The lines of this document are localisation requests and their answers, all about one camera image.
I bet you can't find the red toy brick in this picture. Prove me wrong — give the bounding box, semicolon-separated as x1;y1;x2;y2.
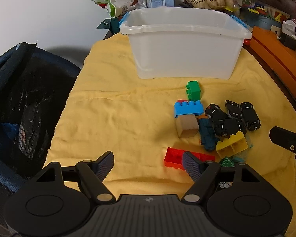
164;147;215;171

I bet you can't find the yellow toy brick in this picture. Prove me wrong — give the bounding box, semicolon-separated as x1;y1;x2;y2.
216;131;249;159

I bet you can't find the blue toy brick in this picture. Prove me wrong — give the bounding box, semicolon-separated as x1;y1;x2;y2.
174;100;204;118

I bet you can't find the green flat toy plate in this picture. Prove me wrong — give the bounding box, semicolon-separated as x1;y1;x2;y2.
221;157;234;167

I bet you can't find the wooden cube block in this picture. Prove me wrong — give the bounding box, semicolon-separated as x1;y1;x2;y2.
175;114;199;138

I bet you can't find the black toy car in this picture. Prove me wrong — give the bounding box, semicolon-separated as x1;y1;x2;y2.
240;102;261;131
225;100;242;119
205;104;247;137

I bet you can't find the yellow cloth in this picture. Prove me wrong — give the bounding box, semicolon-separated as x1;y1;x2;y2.
46;34;296;236

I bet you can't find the green toy brick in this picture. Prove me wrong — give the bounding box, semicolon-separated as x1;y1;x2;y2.
186;80;201;101

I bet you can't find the orange box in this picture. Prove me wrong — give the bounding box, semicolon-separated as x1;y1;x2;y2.
250;27;296;98

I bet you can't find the dark blue bag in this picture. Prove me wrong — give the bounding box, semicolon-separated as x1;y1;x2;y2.
0;42;80;236

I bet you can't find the white plastic storage bin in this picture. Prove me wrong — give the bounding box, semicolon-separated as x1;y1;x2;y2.
120;7;252;79

